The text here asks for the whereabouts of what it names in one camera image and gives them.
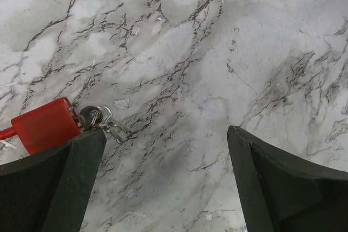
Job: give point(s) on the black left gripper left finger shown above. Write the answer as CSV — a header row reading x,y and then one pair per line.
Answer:
x,y
50,190

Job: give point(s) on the silver keys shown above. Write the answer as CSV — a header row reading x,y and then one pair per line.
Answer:
x,y
100,116

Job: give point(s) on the red padlock with cable shackle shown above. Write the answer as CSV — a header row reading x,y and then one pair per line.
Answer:
x,y
45,127

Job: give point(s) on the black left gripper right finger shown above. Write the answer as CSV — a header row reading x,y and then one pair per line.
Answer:
x,y
280,191

